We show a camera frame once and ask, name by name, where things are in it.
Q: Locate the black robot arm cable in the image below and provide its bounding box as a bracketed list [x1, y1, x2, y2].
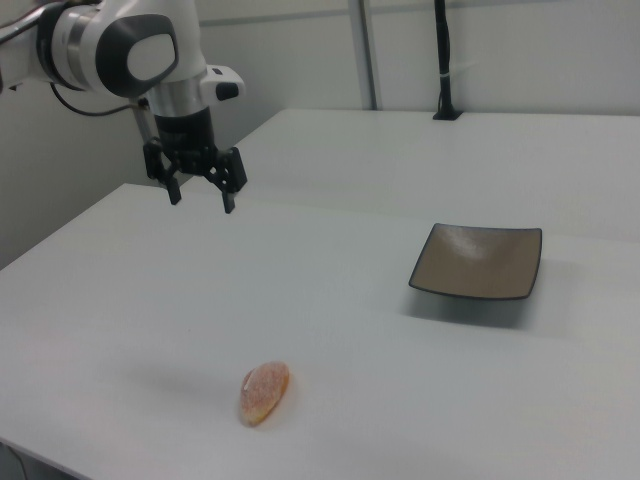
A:
[48, 82, 151, 141]

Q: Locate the black camera stand pole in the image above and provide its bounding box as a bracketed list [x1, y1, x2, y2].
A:
[431, 0, 464, 122]

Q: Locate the grey partition wall post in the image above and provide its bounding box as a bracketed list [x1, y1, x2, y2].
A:
[355, 0, 379, 111]

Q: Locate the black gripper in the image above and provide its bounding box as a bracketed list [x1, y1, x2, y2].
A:
[143, 107, 249, 215]

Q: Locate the white strap on pole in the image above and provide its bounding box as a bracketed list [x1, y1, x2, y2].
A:
[437, 63, 477, 80]

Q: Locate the square brown ceramic plate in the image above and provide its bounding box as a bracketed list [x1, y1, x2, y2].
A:
[407, 222, 544, 302]

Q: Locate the orange sugared bread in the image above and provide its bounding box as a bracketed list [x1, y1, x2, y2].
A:
[236, 360, 292, 428]

